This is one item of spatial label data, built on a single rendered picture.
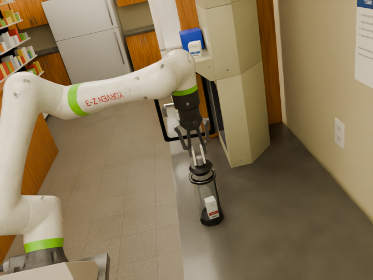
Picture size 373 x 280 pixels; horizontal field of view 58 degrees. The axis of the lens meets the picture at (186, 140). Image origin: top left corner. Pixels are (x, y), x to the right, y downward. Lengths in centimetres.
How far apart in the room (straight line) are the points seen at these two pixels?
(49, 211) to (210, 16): 96
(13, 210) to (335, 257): 105
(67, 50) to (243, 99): 531
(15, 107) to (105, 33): 534
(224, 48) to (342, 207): 80
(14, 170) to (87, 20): 541
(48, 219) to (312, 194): 104
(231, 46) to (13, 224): 106
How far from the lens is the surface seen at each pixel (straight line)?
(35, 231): 126
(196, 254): 132
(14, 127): 117
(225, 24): 147
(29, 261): 127
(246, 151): 170
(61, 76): 691
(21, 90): 117
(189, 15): 182
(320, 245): 131
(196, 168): 126
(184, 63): 106
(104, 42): 647
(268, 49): 194
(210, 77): 151
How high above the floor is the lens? 189
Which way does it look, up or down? 27 degrees down
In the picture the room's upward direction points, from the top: 13 degrees counter-clockwise
